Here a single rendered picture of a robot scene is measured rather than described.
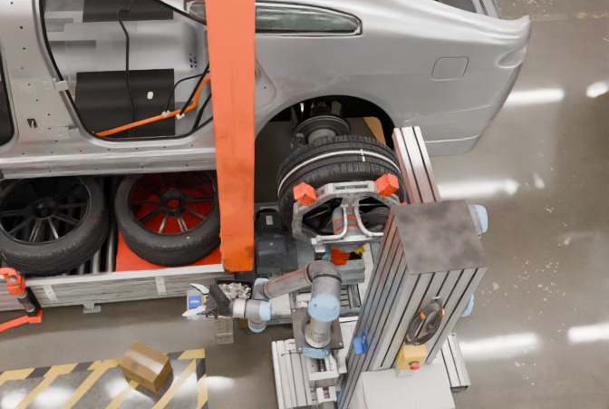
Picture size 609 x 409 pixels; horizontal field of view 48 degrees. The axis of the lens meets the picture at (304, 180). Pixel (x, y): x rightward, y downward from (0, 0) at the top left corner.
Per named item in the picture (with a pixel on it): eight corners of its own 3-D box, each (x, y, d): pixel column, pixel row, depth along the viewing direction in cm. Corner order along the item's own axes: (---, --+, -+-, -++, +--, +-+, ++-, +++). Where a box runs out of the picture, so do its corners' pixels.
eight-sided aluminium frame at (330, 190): (386, 235, 382) (404, 178, 338) (389, 245, 378) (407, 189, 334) (289, 241, 375) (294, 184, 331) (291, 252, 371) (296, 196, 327)
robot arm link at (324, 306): (331, 332, 310) (343, 275, 265) (327, 364, 301) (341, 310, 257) (304, 328, 310) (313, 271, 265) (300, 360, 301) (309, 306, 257)
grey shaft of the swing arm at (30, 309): (44, 312, 398) (22, 272, 358) (43, 321, 395) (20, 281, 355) (29, 314, 397) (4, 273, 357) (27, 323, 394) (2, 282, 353)
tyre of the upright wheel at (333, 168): (421, 163, 374) (340, 115, 333) (430, 199, 360) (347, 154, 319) (333, 218, 409) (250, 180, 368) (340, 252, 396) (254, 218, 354)
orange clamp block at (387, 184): (383, 185, 343) (396, 176, 338) (387, 198, 339) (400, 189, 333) (373, 181, 339) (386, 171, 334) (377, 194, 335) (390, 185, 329)
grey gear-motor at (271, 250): (279, 221, 441) (281, 190, 413) (285, 280, 417) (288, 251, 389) (251, 224, 439) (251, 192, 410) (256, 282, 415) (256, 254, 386)
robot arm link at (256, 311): (269, 325, 283) (270, 316, 276) (243, 321, 283) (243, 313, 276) (272, 307, 288) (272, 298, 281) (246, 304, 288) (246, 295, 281)
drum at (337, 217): (355, 218, 363) (359, 202, 352) (362, 252, 351) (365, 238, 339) (329, 219, 361) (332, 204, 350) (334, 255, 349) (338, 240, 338)
